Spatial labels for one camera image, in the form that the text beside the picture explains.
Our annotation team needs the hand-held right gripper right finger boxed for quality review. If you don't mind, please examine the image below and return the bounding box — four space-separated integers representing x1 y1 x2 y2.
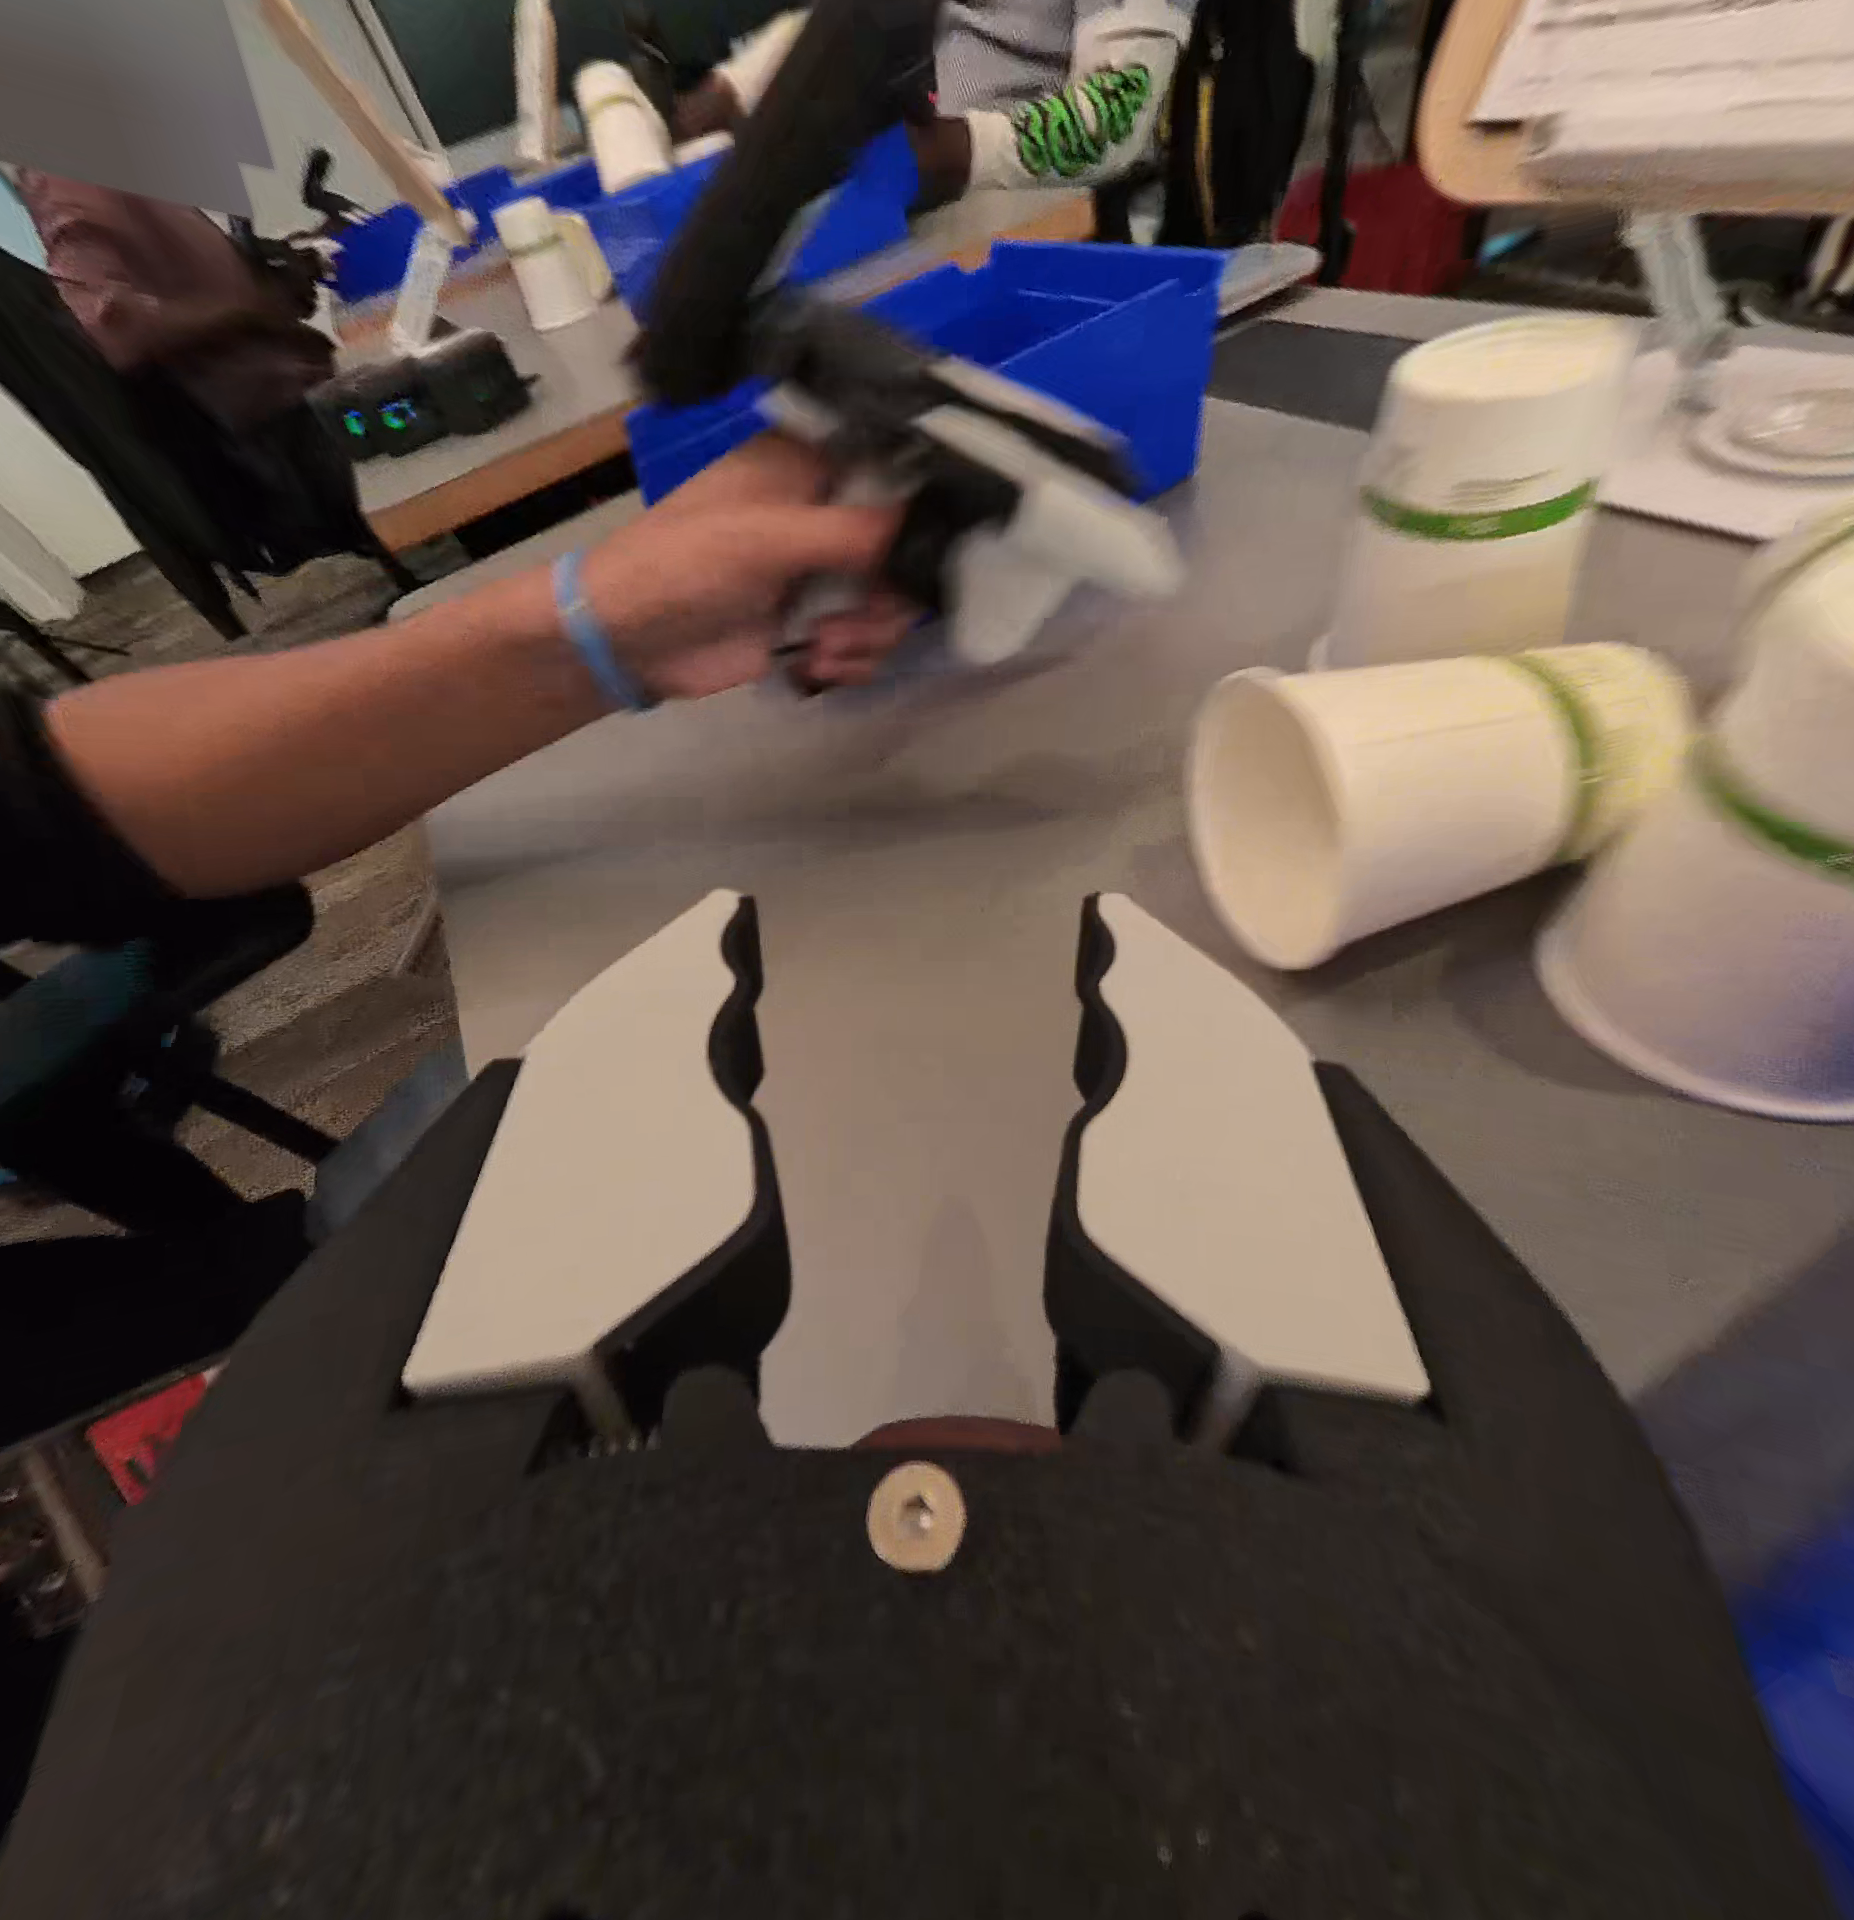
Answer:
1043 888 1433 1453

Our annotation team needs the white paper cup green band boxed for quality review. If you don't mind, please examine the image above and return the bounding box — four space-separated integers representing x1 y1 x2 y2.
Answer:
1305 312 1643 671
1534 491 1854 1125
1181 641 1697 975

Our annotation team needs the dark hanging cloth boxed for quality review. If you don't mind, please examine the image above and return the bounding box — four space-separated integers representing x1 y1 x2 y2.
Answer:
1164 0 1322 252

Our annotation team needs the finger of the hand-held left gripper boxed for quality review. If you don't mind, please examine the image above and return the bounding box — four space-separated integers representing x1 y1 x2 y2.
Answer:
943 475 1188 671
923 351 1145 500

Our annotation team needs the black chair armrest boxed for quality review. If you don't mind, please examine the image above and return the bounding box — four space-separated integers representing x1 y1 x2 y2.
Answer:
0 884 348 1206

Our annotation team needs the white adjustable stand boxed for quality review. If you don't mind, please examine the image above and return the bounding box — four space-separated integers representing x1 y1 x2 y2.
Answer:
1524 112 1854 546

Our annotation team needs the black jacket on chair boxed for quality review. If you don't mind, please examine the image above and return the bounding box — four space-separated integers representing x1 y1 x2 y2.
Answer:
0 223 408 641

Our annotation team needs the red bag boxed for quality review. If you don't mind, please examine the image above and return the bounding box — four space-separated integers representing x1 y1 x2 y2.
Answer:
1276 154 1472 297

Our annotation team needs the person's left forearm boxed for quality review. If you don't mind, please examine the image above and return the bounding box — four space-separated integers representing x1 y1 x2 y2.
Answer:
0 592 617 962

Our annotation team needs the printed instruction sheet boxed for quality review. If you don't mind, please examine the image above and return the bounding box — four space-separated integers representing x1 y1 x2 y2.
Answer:
1470 0 1854 170

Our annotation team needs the person's left hand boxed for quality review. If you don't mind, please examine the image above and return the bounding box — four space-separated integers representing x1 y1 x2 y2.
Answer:
584 438 931 704

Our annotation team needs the stack of white paper cups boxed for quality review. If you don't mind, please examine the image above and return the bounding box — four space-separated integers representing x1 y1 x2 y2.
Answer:
487 55 677 335

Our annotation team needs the red printed card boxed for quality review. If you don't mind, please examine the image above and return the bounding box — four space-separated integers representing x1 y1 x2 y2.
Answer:
86 1367 222 1506

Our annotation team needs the black lanyard strap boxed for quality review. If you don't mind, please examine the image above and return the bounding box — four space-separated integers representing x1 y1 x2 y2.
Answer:
0 1440 114 1640

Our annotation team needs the blue wristband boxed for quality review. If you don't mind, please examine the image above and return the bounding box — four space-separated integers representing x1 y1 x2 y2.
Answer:
548 543 660 716

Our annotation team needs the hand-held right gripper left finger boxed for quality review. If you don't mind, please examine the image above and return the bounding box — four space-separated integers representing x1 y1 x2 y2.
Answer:
398 888 794 1453

